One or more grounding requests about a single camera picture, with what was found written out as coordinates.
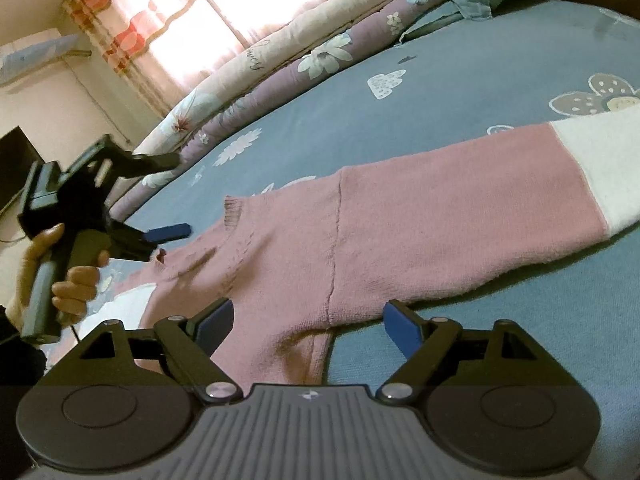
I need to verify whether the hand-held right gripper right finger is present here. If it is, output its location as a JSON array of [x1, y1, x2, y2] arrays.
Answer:
[[375, 300, 546, 405]]

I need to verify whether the folded pink purple floral quilt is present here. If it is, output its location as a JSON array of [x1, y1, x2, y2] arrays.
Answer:
[[107, 0, 451, 211]]

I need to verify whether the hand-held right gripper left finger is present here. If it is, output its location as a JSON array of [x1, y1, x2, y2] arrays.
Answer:
[[70, 298, 246, 406]]

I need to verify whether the white air conditioner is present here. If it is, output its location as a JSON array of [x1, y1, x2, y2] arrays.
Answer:
[[0, 34, 93, 87]]

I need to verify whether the pink and white knit sweater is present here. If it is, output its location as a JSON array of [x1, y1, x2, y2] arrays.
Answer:
[[75, 109, 640, 386]]

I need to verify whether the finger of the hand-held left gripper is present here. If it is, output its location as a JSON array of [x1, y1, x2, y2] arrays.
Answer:
[[117, 152, 181, 181], [107, 220, 192, 261]]

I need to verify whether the wall television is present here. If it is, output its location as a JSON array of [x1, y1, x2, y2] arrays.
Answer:
[[0, 126, 43, 216]]

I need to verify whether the flat teal pillow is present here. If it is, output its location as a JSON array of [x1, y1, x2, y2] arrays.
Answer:
[[399, 10, 462, 44]]

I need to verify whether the pink striped curtain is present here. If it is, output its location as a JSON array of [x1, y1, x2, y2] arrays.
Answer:
[[62, 0, 386, 121]]

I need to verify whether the teal floral bed sheet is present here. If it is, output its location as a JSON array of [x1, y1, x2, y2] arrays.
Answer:
[[100, 0, 640, 480]]

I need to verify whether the person's left hand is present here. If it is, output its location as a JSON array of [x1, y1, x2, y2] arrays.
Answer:
[[14, 223, 111, 328]]

